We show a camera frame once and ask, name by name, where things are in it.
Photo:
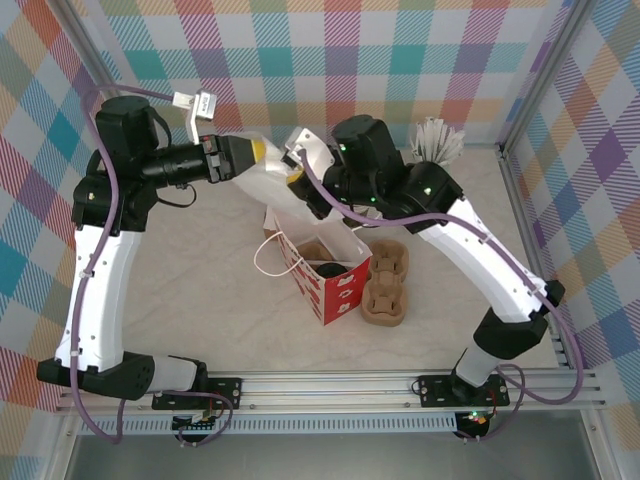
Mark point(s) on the brown pulp cup carrier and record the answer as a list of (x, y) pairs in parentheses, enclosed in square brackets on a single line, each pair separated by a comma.
[(385, 295), (380, 322), (312, 250)]

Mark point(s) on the white red apple paper bag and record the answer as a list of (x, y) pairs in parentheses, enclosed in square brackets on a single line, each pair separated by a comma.
[(340, 295)]

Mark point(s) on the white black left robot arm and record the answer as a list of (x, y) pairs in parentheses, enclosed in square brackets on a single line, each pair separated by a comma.
[(100, 300)]

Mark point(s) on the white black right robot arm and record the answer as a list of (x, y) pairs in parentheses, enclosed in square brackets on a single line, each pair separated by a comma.
[(490, 265)]

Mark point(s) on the white wrapped straw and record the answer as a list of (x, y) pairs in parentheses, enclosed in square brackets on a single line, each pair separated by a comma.
[(452, 147), (419, 142), (429, 137), (444, 142)]

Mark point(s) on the brown cardboard napkin box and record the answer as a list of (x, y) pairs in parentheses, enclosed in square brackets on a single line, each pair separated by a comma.
[(269, 232)]

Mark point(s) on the left circuit board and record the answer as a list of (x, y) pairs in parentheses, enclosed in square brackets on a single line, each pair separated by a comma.
[(197, 422)]

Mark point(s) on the circuit board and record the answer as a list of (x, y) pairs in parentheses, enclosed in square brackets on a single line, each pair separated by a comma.
[(477, 419), (197, 422)]

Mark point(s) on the right circuit board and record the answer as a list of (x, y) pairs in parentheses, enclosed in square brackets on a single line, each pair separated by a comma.
[(477, 419)]

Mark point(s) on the aluminium left frame post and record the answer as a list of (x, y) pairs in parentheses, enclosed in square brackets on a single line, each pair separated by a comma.
[(80, 45)]

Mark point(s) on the aluminium frame post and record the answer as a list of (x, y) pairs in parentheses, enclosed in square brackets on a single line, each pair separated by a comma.
[(80, 45), (545, 75)]

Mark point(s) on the aluminium side rail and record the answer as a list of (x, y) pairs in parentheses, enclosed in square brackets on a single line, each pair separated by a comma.
[(520, 215)]

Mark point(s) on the aluminium right frame post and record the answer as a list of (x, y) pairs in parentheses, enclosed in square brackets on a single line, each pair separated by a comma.
[(545, 75)]

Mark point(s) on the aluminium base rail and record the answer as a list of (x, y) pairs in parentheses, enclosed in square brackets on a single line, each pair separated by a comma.
[(325, 390)]

